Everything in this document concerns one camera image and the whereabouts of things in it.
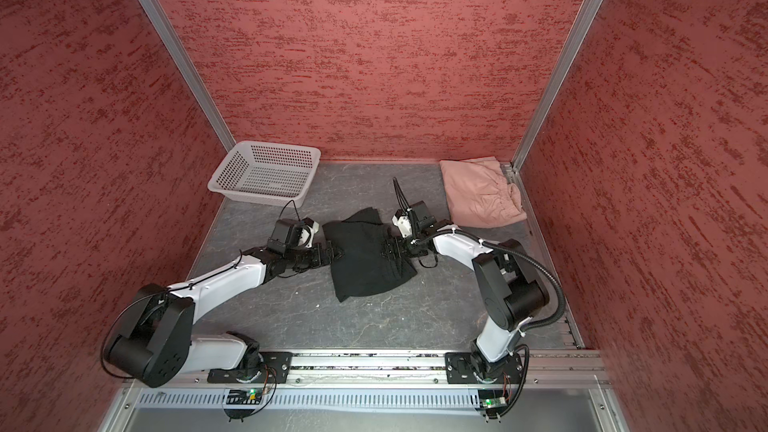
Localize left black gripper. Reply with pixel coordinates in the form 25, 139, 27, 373
286, 241, 344, 271

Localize pink shorts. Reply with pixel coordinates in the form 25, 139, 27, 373
439, 157, 527, 229

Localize black shorts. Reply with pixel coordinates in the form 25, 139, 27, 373
323, 207, 417, 302

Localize white plastic basket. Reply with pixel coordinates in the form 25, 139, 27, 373
207, 141, 321, 208

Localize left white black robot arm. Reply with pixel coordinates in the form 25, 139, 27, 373
100, 241, 343, 388

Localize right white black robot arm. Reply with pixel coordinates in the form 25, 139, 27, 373
392, 211, 550, 382

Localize left green circuit board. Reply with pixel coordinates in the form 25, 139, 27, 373
225, 389, 262, 408

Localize green circuit board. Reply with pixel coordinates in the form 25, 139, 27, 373
225, 389, 262, 408
477, 389, 509, 414

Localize right green circuit board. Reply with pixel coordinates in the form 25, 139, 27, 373
477, 389, 509, 414

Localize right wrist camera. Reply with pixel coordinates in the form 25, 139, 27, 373
392, 201, 437, 238

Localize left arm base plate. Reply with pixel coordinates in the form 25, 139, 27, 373
207, 351, 294, 386

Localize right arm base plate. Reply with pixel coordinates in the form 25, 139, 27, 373
444, 352, 524, 385

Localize black corrugated cable conduit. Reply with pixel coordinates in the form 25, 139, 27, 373
392, 176, 567, 331

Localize white slotted cable duct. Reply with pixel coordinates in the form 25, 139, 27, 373
135, 389, 481, 415

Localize aluminium mounting rail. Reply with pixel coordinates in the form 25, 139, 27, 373
122, 347, 610, 390

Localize right corner aluminium post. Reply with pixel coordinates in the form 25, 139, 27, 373
511, 0, 604, 175

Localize corner aluminium post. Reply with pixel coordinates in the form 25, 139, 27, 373
138, 0, 235, 151
511, 0, 604, 175

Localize left corner aluminium post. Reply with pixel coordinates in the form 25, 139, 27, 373
138, 0, 235, 151

